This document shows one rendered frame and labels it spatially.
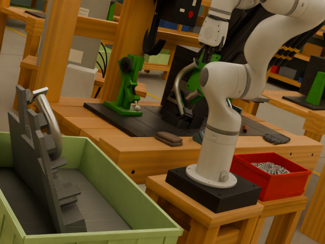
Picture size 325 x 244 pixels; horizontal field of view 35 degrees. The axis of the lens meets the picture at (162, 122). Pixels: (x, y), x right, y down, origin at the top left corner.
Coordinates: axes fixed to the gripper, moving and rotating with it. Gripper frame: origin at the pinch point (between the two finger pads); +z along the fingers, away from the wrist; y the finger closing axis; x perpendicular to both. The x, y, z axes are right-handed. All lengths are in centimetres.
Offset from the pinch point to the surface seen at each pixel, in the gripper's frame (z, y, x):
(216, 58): 4.6, -29.6, 40.0
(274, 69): 96, -532, 830
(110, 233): 34, 52, -74
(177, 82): 21, -43, 33
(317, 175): 130, -121, 365
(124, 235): 35, 53, -70
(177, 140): 37.2, -8.2, 6.0
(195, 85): 20, -34, 36
